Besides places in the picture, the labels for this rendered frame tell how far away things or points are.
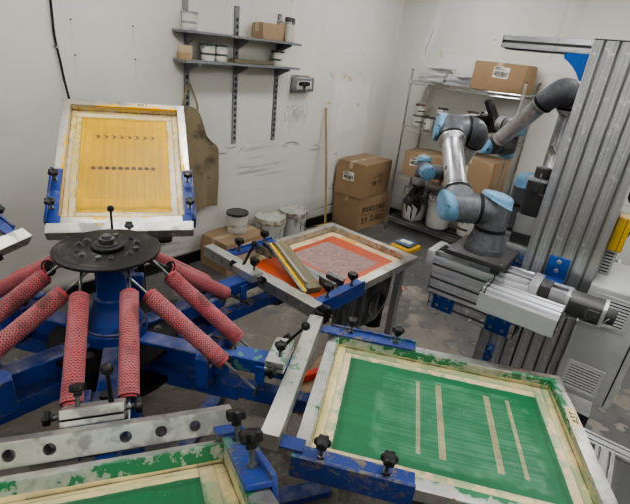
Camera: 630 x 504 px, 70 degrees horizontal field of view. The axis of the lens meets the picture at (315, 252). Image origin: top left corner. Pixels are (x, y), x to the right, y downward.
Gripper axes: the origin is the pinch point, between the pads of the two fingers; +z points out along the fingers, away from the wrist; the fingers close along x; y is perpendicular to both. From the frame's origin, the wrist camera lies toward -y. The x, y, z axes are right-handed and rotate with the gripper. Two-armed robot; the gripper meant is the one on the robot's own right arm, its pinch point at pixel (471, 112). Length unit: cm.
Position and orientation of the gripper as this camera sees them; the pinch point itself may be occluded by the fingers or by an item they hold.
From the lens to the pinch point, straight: 271.2
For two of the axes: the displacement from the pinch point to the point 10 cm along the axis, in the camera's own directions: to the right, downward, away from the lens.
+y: 0.2, 8.8, 4.7
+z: -4.6, -4.1, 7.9
